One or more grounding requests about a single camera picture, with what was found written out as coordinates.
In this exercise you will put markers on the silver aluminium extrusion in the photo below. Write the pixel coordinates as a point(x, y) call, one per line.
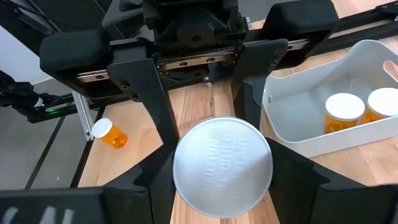
point(82, 115)

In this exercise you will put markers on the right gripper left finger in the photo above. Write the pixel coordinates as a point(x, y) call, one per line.
point(149, 193)

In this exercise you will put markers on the white plastic bin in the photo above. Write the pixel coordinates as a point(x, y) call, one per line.
point(298, 118)

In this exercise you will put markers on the black aluminium table frame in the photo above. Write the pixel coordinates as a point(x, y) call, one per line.
point(367, 37)

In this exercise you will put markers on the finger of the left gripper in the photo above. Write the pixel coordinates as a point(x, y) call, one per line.
point(146, 90)
point(255, 77)

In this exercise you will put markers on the orange pill bottle white cap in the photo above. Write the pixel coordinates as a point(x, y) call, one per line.
point(384, 102)
point(113, 138)
point(343, 107)

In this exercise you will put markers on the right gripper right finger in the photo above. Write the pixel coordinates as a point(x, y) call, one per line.
point(311, 193)

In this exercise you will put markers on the pink pill bottle white cap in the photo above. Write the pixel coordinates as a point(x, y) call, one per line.
point(222, 168)

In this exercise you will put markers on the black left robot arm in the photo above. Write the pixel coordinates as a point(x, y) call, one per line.
point(18, 93)

